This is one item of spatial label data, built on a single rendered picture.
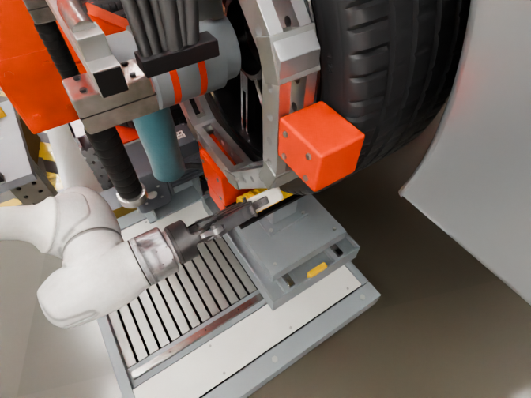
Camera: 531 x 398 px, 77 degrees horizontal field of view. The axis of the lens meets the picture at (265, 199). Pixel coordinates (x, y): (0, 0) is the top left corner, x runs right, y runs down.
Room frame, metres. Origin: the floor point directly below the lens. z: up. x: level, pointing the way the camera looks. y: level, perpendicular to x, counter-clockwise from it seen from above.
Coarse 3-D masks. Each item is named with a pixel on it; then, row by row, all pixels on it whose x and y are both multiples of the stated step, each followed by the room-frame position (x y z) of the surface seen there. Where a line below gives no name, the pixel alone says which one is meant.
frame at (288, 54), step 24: (240, 0) 0.43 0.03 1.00; (264, 0) 0.41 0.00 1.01; (288, 0) 0.42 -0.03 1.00; (264, 24) 0.39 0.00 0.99; (288, 24) 0.43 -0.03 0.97; (312, 24) 0.41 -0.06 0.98; (264, 48) 0.38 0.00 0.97; (288, 48) 0.38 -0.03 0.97; (312, 48) 0.39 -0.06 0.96; (264, 72) 0.38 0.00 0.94; (288, 72) 0.37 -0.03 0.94; (312, 72) 0.39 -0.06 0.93; (264, 96) 0.39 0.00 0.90; (288, 96) 0.37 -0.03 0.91; (312, 96) 0.39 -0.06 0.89; (192, 120) 0.68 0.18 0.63; (216, 120) 0.69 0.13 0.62; (264, 120) 0.39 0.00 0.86; (216, 144) 0.60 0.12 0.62; (264, 144) 0.39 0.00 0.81; (240, 168) 0.51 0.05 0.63; (264, 168) 0.38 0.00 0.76; (288, 168) 0.38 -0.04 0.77
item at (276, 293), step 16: (208, 208) 0.76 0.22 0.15; (240, 240) 0.62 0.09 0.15; (352, 240) 0.61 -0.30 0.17; (240, 256) 0.55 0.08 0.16; (320, 256) 0.56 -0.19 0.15; (336, 256) 0.55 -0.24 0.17; (352, 256) 0.57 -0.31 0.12; (256, 272) 0.50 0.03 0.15; (288, 272) 0.49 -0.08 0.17; (304, 272) 0.50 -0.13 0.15; (320, 272) 0.49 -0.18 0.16; (272, 288) 0.44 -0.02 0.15; (288, 288) 0.43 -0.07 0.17; (304, 288) 0.46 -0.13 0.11; (272, 304) 0.39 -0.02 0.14
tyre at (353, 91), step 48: (336, 0) 0.42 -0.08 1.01; (384, 0) 0.42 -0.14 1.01; (432, 0) 0.45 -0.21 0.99; (336, 48) 0.40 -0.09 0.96; (384, 48) 0.40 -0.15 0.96; (432, 48) 0.45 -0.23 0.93; (336, 96) 0.39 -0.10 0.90; (384, 96) 0.40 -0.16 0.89; (432, 96) 0.45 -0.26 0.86; (240, 144) 0.64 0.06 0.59; (384, 144) 0.42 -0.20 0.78; (288, 192) 0.47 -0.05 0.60
